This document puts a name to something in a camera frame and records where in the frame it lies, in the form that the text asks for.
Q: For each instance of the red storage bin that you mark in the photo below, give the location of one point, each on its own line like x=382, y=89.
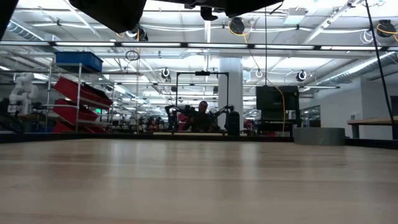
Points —
x=62, y=128
x=66, y=87
x=66, y=112

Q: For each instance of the white column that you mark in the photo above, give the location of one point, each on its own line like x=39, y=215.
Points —
x=230, y=81

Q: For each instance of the black cylindrical stand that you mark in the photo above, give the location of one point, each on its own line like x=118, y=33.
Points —
x=234, y=124

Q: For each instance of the person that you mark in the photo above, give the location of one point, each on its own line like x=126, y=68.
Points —
x=200, y=119

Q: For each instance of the long wooden table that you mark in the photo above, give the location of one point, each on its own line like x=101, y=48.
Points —
x=370, y=120

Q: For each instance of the grey duct tape roll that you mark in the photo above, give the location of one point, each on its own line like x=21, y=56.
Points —
x=318, y=136

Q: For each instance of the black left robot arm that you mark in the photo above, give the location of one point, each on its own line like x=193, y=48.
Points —
x=115, y=12

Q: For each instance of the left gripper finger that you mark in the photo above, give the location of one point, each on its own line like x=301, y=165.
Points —
x=248, y=6

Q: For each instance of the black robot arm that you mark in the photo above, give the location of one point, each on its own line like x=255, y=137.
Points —
x=222, y=110
x=171, y=113

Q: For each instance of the blue storage bin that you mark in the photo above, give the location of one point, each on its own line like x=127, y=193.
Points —
x=77, y=59

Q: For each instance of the thin black slanted strut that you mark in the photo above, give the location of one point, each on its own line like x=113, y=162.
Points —
x=379, y=56

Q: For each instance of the black aluminium table frame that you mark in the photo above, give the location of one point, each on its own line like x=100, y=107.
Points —
x=93, y=137

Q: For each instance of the long light strip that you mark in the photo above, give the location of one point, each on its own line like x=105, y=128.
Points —
x=84, y=43

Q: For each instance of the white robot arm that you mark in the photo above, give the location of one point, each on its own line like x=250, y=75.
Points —
x=23, y=90

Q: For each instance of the black robot station frame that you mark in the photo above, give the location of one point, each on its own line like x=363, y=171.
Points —
x=202, y=73

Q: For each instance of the black equipment cart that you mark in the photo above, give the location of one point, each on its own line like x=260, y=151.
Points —
x=273, y=96

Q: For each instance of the metal shelf rack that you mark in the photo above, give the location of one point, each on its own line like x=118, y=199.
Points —
x=78, y=93

